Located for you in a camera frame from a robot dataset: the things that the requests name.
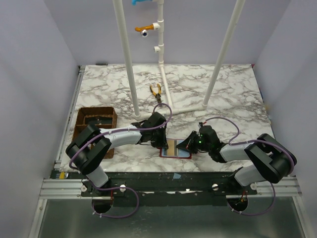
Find yellow handled pliers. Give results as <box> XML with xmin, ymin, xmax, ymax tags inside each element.
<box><xmin>150</xmin><ymin>83</ymin><xmax>162</xmax><ymax>107</ymax></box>

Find white PVC pipe frame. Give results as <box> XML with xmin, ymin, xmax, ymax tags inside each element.
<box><xmin>112</xmin><ymin>0</ymin><xmax>245</xmax><ymax>119</ymax></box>

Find aluminium frame rail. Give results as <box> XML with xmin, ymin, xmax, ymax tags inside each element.
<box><xmin>40</xmin><ymin>174</ymin><xmax>302</xmax><ymax>199</ymax></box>

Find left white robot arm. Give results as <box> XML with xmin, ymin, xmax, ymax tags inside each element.
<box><xmin>65</xmin><ymin>112</ymin><xmax>168</xmax><ymax>188</ymax></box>

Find tan card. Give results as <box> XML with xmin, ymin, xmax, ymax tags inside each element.
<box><xmin>165</xmin><ymin>139</ymin><xmax>178</xmax><ymax>157</ymax></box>

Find red leather card holder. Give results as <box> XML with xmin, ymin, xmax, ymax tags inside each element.
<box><xmin>159</xmin><ymin>139</ymin><xmax>192</xmax><ymax>159</ymax></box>

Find brown wicker basket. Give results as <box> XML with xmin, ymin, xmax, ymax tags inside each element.
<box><xmin>73</xmin><ymin>106</ymin><xmax>118</xmax><ymax>160</ymax></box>

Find blue hook on pipe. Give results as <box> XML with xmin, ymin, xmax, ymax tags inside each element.
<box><xmin>131</xmin><ymin>0</ymin><xmax>152</xmax><ymax>6</ymax></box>

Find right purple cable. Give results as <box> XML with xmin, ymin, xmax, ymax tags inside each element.
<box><xmin>198</xmin><ymin>117</ymin><xmax>297</xmax><ymax>216</ymax></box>

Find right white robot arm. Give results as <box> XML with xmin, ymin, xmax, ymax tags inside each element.
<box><xmin>176</xmin><ymin>125</ymin><xmax>297</xmax><ymax>188</ymax></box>

